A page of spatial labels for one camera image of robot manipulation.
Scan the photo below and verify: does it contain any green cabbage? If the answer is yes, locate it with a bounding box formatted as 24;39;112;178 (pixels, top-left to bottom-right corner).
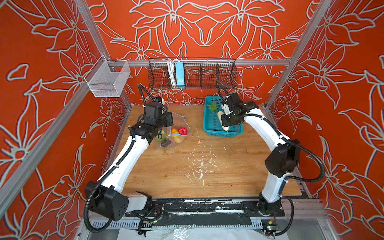
155;130;167;142

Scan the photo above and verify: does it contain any dark avocado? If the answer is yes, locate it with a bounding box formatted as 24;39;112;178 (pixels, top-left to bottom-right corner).
161;139;173;148

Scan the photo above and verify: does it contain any clear zip top bag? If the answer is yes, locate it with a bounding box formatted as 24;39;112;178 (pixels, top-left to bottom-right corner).
155;113;191;149

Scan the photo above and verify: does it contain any yellow red peach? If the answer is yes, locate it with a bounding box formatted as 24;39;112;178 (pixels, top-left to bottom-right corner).
171;128;179;135

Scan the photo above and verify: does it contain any white radish with leaves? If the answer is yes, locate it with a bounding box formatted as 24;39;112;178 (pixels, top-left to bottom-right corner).
208;101;230;131

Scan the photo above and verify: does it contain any yellow potato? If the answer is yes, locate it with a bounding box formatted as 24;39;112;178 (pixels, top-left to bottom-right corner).
173;135;185;144

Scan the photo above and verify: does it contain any red fruit front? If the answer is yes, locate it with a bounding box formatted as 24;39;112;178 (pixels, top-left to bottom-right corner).
178;127;189;136

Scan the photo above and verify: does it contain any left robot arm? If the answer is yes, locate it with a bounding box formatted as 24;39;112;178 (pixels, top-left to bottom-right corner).
83;96;174;233

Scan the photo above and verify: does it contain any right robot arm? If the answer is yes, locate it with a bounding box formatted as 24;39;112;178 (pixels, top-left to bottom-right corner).
221;99;325;216

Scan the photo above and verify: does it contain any turquoise plastic basket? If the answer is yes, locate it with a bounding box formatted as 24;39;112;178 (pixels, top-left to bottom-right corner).
203;96;244;138

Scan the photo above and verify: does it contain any light blue box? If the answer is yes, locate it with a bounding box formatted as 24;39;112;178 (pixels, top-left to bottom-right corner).
175;62;185;89

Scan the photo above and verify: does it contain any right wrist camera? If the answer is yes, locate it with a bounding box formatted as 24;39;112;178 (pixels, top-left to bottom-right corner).
222;93;243;115

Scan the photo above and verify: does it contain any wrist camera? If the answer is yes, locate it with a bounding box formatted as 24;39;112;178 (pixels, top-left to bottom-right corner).
144;97;168;119
222;93;243;115

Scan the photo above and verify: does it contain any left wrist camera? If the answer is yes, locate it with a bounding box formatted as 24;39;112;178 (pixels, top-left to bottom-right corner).
144;97;168;119

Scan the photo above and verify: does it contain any black wire wall basket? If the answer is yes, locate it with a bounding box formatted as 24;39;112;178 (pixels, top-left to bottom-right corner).
148;57;238;90

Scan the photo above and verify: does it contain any clear wire wall basket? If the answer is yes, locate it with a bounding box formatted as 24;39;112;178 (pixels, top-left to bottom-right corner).
85;55;131;98

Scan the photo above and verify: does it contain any white cable bundle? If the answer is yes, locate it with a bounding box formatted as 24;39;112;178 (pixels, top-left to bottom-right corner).
167;59;177;87

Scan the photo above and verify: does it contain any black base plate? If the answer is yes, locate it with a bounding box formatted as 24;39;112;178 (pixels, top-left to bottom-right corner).
124;197;286;218

